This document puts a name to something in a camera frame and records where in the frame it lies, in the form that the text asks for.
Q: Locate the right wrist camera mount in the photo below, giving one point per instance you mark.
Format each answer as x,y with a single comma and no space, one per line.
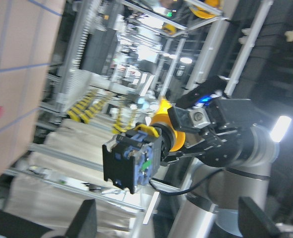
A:
208,87

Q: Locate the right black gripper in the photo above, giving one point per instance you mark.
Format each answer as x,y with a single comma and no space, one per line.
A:
229,141

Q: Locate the yellow push button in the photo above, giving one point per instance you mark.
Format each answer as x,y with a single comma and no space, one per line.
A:
133,157

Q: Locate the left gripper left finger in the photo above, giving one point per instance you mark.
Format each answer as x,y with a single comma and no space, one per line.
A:
84,224

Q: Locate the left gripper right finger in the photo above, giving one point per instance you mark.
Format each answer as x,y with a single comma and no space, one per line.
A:
254,223

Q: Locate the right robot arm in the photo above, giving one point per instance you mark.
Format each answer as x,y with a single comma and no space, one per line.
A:
214,193

